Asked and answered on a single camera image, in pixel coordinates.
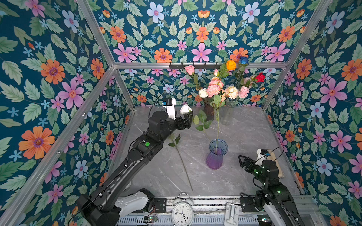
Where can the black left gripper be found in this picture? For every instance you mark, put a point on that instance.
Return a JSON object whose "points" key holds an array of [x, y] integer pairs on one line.
{"points": [[183, 125]]}

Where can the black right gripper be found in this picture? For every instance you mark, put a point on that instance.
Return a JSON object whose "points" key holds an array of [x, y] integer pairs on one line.
{"points": [[251, 163]]}

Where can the red rose stem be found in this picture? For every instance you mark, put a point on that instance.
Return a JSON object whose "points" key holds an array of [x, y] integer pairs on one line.
{"points": [[253, 81], [174, 142]]}

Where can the dark pink ribbed glass vase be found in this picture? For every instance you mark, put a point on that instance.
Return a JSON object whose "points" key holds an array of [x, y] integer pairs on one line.
{"points": [[208, 109]]}

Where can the purple ribbed glass vase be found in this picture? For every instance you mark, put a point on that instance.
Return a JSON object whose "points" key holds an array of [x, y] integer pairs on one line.
{"points": [[218, 149]]}

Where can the white rose stem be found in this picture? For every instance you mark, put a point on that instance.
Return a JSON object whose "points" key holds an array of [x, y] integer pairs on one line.
{"points": [[203, 93], [198, 121]]}

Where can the clear glass cup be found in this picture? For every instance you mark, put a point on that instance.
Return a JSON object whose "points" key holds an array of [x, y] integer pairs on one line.
{"points": [[227, 113]]}

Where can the pink cream peony spray stem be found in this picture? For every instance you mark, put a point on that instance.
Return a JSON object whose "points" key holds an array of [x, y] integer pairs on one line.
{"points": [[216, 93]]}

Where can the pink rose stem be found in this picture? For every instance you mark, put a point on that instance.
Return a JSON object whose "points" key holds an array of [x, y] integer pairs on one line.
{"points": [[190, 70]]}

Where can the cream double-bloom flower stem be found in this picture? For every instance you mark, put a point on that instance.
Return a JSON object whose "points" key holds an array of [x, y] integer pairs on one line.
{"points": [[230, 94]]}

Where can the pink double carnation stem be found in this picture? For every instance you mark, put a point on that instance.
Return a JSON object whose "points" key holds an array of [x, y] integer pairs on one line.
{"points": [[242, 94]]}

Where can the yellow rose stem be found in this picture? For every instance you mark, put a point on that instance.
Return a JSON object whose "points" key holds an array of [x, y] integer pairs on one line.
{"points": [[226, 69]]}

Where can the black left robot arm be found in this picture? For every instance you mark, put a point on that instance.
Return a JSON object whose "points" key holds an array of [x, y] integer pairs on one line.
{"points": [[99, 208]]}

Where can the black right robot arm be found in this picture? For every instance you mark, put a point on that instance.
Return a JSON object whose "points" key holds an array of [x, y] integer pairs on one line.
{"points": [[273, 197]]}

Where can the beige cloth roll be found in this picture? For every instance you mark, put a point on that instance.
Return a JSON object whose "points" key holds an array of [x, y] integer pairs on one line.
{"points": [[273, 157]]}

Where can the white twin-bell alarm clock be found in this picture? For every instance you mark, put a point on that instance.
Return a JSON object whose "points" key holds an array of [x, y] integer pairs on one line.
{"points": [[182, 212]]}

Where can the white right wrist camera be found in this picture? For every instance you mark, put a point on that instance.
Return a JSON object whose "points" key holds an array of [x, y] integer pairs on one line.
{"points": [[262, 154]]}

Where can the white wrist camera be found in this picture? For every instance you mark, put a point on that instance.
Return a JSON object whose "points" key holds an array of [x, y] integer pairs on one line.
{"points": [[169, 105], [262, 154]]}

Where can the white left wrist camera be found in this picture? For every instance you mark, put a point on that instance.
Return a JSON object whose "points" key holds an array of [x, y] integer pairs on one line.
{"points": [[169, 105]]}

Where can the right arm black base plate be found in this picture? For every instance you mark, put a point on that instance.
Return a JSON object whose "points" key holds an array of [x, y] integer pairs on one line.
{"points": [[247, 205]]}

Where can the white plastic clip bracket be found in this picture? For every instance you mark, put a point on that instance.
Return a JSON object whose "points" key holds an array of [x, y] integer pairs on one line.
{"points": [[231, 214]]}

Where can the black hook rail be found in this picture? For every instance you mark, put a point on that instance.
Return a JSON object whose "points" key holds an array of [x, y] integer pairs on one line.
{"points": [[205, 65]]}

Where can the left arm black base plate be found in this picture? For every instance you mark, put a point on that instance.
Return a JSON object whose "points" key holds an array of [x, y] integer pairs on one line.
{"points": [[159, 205]]}

